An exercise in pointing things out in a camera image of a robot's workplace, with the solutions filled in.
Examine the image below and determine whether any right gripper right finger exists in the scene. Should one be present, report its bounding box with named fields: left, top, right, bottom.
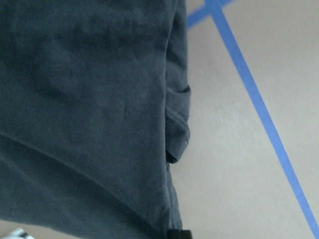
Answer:
left=167, top=229, right=193, bottom=239

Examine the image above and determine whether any black printed t-shirt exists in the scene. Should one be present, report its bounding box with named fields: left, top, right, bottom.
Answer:
left=0, top=0, right=191, bottom=239

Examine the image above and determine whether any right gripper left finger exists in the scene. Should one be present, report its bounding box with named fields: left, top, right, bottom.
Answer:
left=7, top=228, right=34, bottom=239

